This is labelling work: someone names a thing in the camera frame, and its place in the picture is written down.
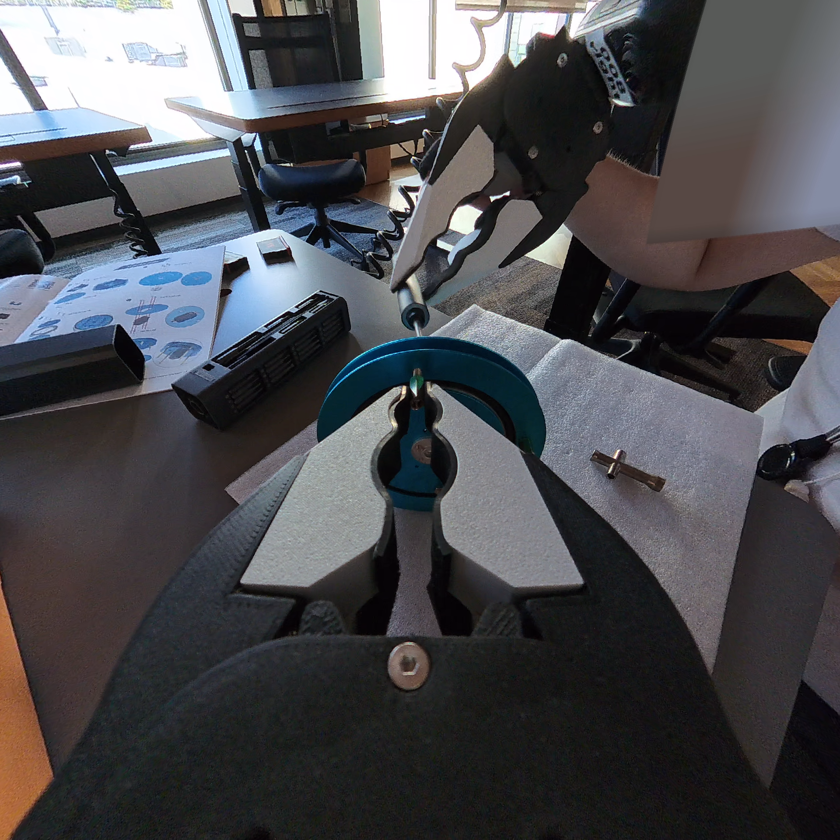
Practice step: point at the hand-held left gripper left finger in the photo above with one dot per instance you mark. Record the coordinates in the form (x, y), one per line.
(315, 525)

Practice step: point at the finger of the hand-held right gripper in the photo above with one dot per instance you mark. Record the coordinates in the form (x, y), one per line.
(453, 177)
(505, 229)

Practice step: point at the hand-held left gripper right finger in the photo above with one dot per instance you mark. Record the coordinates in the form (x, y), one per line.
(512, 525)

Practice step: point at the grey electric screwdriver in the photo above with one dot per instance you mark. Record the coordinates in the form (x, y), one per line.
(413, 302)

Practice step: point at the blue metal wheel assembly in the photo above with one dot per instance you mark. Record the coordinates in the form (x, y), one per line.
(459, 364)

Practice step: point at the person's right forearm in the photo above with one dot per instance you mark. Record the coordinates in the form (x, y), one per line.
(630, 229)

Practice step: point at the black desk leg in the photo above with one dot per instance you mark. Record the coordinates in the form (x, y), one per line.
(581, 289)

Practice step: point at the dark grey desk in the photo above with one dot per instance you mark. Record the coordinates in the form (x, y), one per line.
(98, 485)

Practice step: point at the metal cross wrench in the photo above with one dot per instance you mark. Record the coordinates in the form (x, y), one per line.
(627, 469)

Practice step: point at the black saddle stool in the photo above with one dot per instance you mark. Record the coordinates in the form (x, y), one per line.
(308, 178)

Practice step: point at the black screwdriver bit holder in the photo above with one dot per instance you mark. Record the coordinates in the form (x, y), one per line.
(262, 374)

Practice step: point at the white foam sheet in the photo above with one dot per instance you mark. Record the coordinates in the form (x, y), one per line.
(623, 394)

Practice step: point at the small black box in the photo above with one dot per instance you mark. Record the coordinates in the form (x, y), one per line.
(274, 249)
(236, 264)

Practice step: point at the black office chair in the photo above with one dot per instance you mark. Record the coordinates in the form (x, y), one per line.
(682, 315)
(18, 253)

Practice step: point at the black high-back chair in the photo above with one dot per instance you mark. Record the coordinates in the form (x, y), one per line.
(289, 52)

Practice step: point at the instruction sheet with blue circles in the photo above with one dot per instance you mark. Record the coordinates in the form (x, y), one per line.
(177, 295)

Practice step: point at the black rectangular sleeve case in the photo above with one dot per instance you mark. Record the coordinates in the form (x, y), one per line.
(65, 364)

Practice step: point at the person's white shirt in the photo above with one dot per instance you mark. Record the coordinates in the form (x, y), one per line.
(807, 394)

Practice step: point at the orange cardboard box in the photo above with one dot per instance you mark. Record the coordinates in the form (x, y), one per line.
(16, 722)

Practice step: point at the white instruction booklet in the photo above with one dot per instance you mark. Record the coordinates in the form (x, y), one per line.
(29, 302)

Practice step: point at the person's dark pants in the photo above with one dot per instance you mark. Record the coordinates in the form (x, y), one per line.
(814, 774)

